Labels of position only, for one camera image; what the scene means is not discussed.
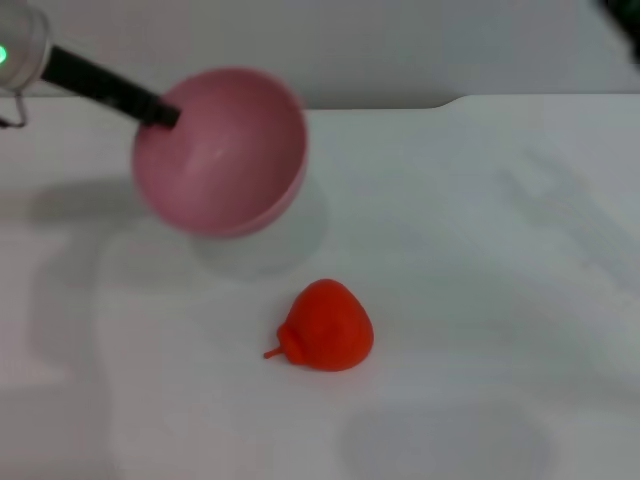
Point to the pink plastic bowl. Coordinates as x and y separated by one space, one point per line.
220 165

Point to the orange toy fruit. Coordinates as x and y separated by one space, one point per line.
330 330

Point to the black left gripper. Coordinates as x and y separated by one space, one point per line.
100 82

